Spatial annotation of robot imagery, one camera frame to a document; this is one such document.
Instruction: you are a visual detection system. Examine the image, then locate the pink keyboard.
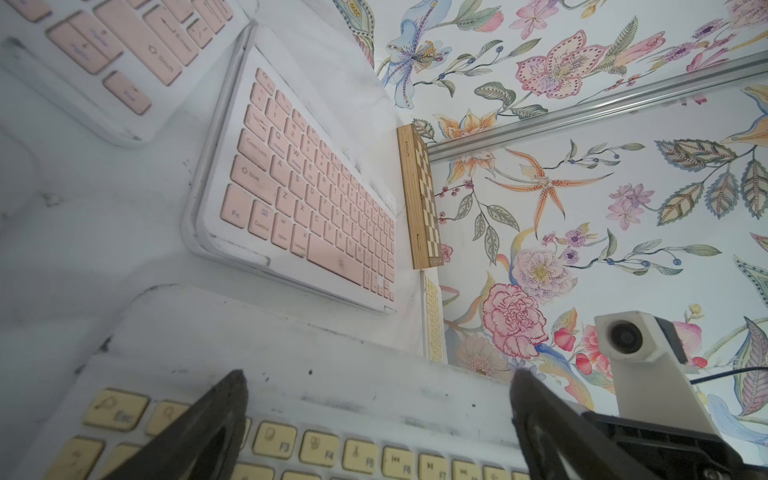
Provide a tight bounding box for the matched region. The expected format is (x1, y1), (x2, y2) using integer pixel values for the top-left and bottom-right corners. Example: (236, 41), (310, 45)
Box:
(181, 23), (396, 314)
(1, 0), (250, 148)

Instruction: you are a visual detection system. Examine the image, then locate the wooden chessboard box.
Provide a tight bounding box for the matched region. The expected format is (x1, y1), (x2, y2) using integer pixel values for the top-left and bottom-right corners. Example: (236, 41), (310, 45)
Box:
(397, 124), (444, 270)

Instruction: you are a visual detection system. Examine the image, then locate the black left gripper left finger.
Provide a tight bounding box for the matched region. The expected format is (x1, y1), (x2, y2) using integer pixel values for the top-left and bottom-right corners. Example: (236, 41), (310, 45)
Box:
(107, 370), (249, 479)

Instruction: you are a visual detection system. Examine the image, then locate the yellow keyboard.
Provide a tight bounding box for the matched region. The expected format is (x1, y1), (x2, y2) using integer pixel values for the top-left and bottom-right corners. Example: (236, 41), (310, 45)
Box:
(9, 285), (528, 479)
(420, 269), (447, 364)

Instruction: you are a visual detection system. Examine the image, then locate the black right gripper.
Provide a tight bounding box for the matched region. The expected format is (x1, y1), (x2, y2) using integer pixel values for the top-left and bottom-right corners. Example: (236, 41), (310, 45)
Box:
(584, 412), (767, 479)

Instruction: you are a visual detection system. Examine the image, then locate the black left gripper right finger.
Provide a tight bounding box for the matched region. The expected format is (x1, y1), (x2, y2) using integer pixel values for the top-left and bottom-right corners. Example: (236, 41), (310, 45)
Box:
(510, 371), (656, 479)

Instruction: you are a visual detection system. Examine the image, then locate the aluminium frame post right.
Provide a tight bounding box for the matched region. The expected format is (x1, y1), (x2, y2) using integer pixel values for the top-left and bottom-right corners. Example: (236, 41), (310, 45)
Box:
(428, 51), (767, 164)

